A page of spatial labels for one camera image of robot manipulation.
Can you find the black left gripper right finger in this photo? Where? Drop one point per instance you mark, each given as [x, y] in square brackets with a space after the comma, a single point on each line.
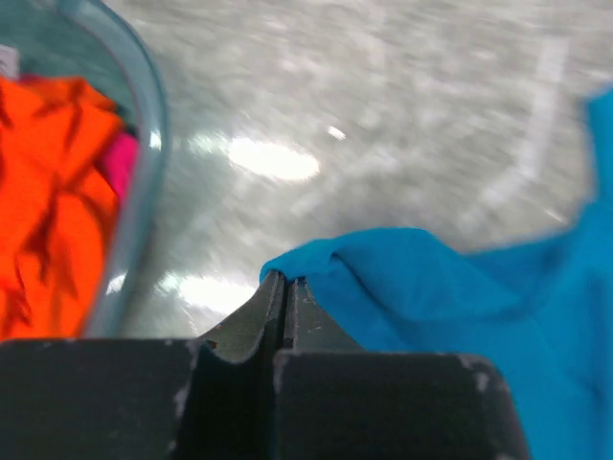
[334, 400]

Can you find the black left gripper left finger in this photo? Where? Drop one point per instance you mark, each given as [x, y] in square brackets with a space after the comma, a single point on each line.
[208, 397]

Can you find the blue t-shirt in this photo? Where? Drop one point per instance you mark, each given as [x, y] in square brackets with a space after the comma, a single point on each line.
[540, 310]

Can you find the orange t-shirt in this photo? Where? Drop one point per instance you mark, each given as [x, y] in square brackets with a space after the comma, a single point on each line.
[58, 212]

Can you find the pink t-shirt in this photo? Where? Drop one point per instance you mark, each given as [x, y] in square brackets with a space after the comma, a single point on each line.
[118, 162]

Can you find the clear teal plastic bin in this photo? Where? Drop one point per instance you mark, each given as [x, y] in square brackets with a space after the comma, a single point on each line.
[88, 39]

